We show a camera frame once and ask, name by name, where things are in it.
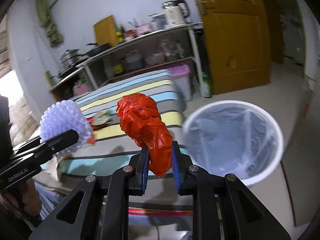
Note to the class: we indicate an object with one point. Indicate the pink plastic basket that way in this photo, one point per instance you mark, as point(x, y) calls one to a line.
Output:
point(81, 88)

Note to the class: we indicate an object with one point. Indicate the metal kitchen shelf rack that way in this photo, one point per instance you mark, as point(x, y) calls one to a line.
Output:
point(157, 50)

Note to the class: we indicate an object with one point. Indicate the green plastic bottle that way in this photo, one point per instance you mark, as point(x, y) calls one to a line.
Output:
point(206, 86)

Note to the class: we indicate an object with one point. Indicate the white trash bin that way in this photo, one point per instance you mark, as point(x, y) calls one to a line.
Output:
point(235, 142)

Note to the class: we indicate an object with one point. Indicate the wrappers on table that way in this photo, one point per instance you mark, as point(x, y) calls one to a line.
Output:
point(100, 119)

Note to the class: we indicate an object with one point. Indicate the grey oil jug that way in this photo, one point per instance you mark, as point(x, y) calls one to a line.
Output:
point(134, 60)

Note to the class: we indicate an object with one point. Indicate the white electric kettle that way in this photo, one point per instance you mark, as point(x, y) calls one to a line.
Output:
point(176, 12)

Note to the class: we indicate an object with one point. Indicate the yellow wooden door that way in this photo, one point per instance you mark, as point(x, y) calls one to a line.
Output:
point(238, 44)

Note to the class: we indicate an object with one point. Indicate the brass door handle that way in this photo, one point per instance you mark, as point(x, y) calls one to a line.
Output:
point(201, 4)

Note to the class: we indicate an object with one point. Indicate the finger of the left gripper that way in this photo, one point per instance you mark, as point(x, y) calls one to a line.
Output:
point(57, 139)

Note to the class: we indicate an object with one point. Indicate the person's left hand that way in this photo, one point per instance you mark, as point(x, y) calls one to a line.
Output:
point(30, 199)

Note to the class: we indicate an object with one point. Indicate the black frying pan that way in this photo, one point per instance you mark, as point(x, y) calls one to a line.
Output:
point(97, 49)

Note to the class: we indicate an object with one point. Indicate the stainless steel steamer pot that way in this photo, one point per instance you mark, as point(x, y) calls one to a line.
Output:
point(70, 57)

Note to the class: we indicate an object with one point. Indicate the white foam fruit net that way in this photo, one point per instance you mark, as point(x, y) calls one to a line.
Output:
point(61, 117)

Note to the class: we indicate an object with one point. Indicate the clear bin liner bag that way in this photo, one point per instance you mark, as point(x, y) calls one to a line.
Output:
point(231, 139)

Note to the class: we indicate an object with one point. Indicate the clear plastic container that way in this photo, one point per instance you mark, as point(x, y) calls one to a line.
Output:
point(158, 21)

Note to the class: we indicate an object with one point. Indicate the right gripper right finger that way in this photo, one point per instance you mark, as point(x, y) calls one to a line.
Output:
point(180, 167)

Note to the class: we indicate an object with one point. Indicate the wooden cutting board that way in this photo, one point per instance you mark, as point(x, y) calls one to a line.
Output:
point(105, 31)

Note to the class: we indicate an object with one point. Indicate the striped tablecloth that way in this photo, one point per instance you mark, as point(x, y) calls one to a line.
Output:
point(110, 148)

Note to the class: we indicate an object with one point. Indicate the green hanging towel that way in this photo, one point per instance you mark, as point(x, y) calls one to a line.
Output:
point(46, 21)

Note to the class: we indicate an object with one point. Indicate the pink lid storage bin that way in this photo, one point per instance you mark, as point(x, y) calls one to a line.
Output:
point(181, 76)

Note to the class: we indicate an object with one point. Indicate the dark sauce bottle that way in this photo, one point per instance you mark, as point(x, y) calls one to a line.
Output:
point(120, 34)

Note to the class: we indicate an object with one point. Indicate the red plastic bag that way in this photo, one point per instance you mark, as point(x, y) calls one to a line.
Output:
point(141, 121)

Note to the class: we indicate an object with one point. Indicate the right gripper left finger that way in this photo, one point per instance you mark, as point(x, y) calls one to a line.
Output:
point(140, 163)

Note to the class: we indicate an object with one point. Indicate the pink utensil holder box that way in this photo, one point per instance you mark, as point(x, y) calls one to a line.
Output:
point(144, 29)

